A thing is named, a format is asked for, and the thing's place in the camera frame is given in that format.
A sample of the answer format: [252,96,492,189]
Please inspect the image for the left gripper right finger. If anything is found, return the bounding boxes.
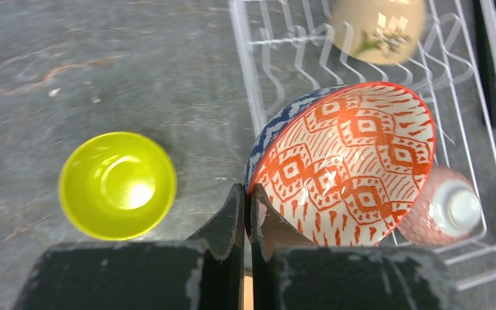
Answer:
[250,184,462,309]

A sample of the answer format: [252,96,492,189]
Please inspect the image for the wooden block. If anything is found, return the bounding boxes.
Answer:
[243,276,254,310]

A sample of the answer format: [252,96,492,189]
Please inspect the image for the yellow-green bowl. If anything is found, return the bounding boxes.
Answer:
[57,132,178,241]

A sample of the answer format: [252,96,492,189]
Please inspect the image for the beige flower bowl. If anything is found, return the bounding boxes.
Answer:
[328,0,427,65]

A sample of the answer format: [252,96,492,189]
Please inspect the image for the white wire dish rack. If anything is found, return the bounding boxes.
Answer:
[229,1,496,291]

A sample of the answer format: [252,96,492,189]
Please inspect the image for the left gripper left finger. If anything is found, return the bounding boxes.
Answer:
[13,183,245,309]

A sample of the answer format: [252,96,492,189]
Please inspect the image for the blue patterned bowl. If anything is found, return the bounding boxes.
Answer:
[244,81,436,246]

